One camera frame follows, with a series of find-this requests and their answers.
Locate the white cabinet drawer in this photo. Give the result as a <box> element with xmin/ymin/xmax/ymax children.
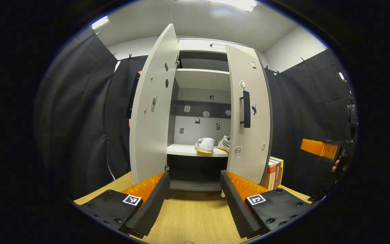
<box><xmin>178</xmin><ymin>38</ymin><xmax>260</xmax><ymax>54</ymax></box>

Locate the grey shoe cabinet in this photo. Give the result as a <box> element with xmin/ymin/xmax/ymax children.
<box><xmin>166</xmin><ymin>38</ymin><xmax>273</xmax><ymax>192</ymax></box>

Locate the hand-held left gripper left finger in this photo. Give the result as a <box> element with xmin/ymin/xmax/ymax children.
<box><xmin>75</xmin><ymin>172</ymin><xmax>171</xmax><ymax>238</ymax></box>

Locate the red book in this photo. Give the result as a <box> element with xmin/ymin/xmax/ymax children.
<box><xmin>261</xmin><ymin>160</ymin><xmax>280</xmax><ymax>190</ymax></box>

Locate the large ceiling light panel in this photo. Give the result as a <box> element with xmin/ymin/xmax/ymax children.
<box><xmin>212</xmin><ymin>0</ymin><xmax>258</xmax><ymax>13</ymax></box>

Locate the grey shoe cabinet door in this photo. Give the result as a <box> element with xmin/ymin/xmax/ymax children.
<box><xmin>129</xmin><ymin>23</ymin><xmax>180</xmax><ymax>185</ymax></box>
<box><xmin>225</xmin><ymin>44</ymin><xmax>273</xmax><ymax>185</ymax></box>

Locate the small ceiling light panel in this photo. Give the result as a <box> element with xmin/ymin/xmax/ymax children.
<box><xmin>91</xmin><ymin>15</ymin><xmax>109</xmax><ymax>30</ymax></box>

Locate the white canvas shoe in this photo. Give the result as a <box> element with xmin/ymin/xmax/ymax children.
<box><xmin>217</xmin><ymin>135</ymin><xmax>231</xmax><ymax>153</ymax></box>
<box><xmin>195</xmin><ymin>137</ymin><xmax>216</xmax><ymax>155</ymax></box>

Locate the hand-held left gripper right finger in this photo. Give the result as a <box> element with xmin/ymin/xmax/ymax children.
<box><xmin>219</xmin><ymin>170</ymin><xmax>312</xmax><ymax>239</ymax></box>

